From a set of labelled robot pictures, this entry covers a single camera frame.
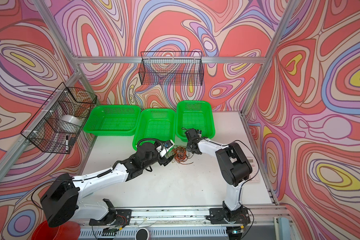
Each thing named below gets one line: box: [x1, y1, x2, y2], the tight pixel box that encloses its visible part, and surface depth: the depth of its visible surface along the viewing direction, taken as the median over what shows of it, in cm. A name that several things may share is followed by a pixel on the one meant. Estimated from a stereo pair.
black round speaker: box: [135, 227, 149, 240], surface depth 66 cm
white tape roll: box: [60, 114, 83, 127], surface depth 75 cm
